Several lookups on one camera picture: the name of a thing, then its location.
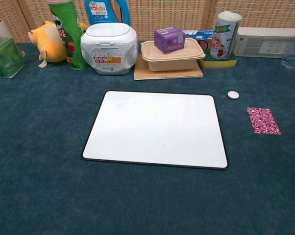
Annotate beige lidded lunch box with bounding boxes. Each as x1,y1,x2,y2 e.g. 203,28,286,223
141,38,206,72

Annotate blue white toothpaste box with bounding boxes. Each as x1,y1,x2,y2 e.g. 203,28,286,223
181,29,216,42

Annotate yellow plush toy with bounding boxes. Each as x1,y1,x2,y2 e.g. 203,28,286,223
27,21,89,69

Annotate brown cardboard sheet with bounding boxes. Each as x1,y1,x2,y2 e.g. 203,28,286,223
134,54,204,81

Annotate white green snack can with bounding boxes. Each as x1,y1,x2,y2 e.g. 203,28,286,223
210,11,243,60

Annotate cardboard tube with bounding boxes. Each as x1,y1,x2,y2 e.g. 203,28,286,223
0,19,12,39

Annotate woven rattan folding screen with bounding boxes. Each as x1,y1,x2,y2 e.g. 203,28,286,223
0,0,295,44

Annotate teal carpet table cover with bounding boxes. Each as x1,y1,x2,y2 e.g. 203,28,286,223
0,40,295,235

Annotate green Pringles can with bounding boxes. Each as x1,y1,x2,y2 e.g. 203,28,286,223
47,0,90,71

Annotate blue cookie box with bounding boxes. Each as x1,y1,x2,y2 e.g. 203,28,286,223
197,39,213,51

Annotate clear plastic water bottle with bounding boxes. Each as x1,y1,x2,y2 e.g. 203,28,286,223
280,23,295,70

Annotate green tea bag box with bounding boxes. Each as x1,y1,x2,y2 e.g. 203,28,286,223
0,37,26,79

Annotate white wet wipes tub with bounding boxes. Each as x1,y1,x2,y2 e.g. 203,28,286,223
80,23,138,75

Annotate white rectangular board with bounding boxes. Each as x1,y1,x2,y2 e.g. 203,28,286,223
82,91,229,170

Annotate purple carton box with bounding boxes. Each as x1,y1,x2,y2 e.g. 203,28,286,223
154,26,186,54

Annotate blue detergent pump bottle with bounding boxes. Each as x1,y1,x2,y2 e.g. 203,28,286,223
84,0,131,26

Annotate white power strip box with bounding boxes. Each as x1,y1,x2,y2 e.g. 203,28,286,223
233,26,295,59

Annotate yellow green sponge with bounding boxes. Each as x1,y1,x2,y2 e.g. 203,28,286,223
198,52,238,69

